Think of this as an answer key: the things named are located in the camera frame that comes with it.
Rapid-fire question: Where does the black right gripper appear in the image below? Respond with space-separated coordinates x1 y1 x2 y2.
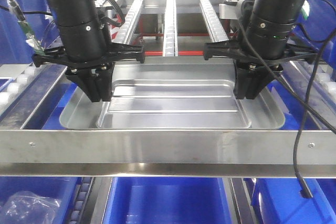
203 40 317 100

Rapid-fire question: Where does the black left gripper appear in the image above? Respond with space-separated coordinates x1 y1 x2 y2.
31 42 145 102

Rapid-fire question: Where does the large silver metal tray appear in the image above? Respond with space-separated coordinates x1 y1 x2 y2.
60 56 285 130

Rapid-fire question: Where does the small silver tray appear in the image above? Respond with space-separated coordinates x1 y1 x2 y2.
96 79 251 130

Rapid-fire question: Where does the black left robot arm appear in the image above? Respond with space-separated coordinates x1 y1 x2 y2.
32 0 145 102

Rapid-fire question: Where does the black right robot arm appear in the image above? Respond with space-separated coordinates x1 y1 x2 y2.
204 0 314 99

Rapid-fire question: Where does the centre-left roller track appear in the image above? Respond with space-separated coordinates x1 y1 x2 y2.
113 0 143 45

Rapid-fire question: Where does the centre-right roller track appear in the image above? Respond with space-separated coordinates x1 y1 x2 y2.
199 0 229 42

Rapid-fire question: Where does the right white roller track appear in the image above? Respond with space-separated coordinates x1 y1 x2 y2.
316 72 336 102

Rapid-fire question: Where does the white roller track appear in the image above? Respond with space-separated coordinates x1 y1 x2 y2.
316 72 336 102
1 65 38 113

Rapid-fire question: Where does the centre roller track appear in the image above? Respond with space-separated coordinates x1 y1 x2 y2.
162 0 179 57

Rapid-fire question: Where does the left white roller track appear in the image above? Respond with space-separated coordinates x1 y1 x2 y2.
1 65 38 113

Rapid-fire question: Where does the blue bin upper right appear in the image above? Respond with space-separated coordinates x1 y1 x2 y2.
291 0 336 63

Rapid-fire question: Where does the blue bin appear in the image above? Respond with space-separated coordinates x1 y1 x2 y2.
1 0 59 64
103 177 232 223
291 0 336 63
244 178 335 223
1 176 81 223

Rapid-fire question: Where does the blue bin upper left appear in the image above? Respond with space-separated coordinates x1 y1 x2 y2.
1 0 59 64

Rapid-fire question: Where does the blue bin lower left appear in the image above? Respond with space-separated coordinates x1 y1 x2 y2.
1 176 81 223

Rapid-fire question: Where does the blue bin lower right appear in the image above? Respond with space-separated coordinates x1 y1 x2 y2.
244 178 335 223

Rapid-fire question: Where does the blue bin lower centre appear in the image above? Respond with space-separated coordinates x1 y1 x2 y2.
103 177 232 223

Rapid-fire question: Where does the lower black roller track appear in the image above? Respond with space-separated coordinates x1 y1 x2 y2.
65 177 94 223

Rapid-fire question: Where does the clear plastic bag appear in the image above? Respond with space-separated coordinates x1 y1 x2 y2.
1 191 62 223

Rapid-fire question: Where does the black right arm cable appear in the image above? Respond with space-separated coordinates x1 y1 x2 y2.
236 0 336 199

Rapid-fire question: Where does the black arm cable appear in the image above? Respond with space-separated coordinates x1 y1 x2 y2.
236 0 336 199
90 0 126 28

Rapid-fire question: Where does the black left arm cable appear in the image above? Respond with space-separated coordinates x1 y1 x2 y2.
90 0 126 28

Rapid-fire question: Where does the red metal frame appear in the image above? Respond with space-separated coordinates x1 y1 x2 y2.
136 14 237 57

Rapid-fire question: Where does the right steel divider rail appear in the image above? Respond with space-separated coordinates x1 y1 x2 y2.
282 61 336 130

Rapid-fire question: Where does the steel divider rail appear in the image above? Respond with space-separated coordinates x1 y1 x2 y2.
282 61 336 130
1 65 70 130

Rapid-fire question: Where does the left steel divider rail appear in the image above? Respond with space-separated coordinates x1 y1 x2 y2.
1 65 70 130

